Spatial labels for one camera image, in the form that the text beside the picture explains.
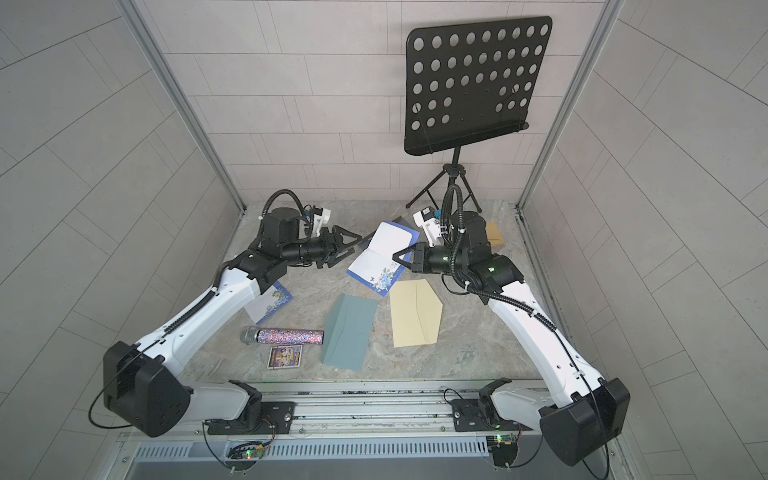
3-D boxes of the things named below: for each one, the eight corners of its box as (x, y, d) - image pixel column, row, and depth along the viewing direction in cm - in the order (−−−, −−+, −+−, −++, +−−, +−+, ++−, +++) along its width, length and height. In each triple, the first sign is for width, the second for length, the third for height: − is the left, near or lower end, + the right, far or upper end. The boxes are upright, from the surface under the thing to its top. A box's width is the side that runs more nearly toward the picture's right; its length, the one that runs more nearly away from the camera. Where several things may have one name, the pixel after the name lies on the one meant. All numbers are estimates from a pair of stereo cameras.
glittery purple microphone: (244, 345, 84) (238, 340, 81) (249, 331, 86) (243, 326, 83) (324, 346, 84) (321, 341, 81) (326, 332, 87) (323, 326, 83)
